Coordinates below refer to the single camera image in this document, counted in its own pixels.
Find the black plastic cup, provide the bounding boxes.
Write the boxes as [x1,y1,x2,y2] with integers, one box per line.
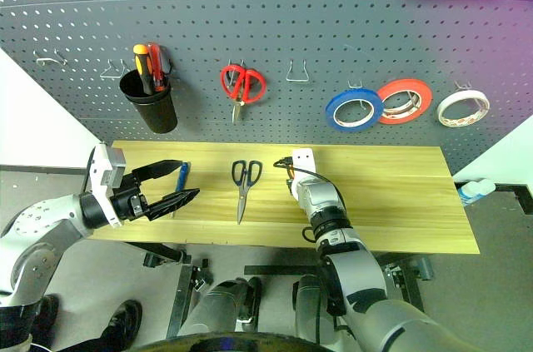
[119,68,179,135]

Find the dark rounded robot body edge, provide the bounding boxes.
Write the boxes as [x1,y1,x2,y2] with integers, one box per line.
[137,330,326,352]

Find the silver left robot leg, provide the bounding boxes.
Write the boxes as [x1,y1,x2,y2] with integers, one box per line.
[189,276,263,336]

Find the blue tape roll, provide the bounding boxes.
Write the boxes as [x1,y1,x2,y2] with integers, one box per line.
[325,87,385,133]

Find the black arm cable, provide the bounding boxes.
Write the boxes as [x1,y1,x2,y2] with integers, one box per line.
[301,223,321,245]
[81,146,97,195]

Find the red handled scissors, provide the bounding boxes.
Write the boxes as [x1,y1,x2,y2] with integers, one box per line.
[219,61,267,124]

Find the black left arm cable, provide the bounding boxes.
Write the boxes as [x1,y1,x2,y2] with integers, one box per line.
[81,146,97,195]

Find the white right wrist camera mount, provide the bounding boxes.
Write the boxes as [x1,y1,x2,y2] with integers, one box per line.
[289,147,314,199]

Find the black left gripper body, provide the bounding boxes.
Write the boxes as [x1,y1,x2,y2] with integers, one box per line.
[110,175,151,222]

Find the black shoe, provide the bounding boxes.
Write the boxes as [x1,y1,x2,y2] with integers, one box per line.
[102,300,142,352]
[31,293,59,345]

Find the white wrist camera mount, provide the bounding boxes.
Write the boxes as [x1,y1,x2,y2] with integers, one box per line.
[85,144,127,229]
[289,147,314,199]

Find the white tape roll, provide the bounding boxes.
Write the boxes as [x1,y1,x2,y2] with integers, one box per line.
[436,90,491,130]

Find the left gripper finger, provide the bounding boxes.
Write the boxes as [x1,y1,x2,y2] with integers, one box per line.
[132,159,184,181]
[145,187,201,221]

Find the red tape roll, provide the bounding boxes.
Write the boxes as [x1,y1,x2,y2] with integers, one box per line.
[376,78,434,126]

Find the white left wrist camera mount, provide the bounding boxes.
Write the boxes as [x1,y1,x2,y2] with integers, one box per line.
[85,144,127,229]

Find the silver right robot leg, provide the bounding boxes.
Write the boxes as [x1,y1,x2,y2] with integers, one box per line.
[291,275,334,345]

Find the blue handled screwdriver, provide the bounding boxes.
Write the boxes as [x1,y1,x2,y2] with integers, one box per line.
[170,161,191,218]

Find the dark blue handled scissors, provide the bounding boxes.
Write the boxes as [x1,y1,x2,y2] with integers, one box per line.
[231,159,263,226]

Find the grey perforated metal pegboard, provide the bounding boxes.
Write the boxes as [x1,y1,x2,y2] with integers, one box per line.
[0,0,533,175]

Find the black metal table frame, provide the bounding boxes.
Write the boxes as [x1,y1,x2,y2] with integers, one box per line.
[124,240,435,340]

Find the silver robot leg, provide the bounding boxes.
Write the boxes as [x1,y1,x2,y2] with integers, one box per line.
[291,275,334,345]
[189,276,263,336]

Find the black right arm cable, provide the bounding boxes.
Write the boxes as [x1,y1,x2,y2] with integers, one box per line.
[301,223,321,245]

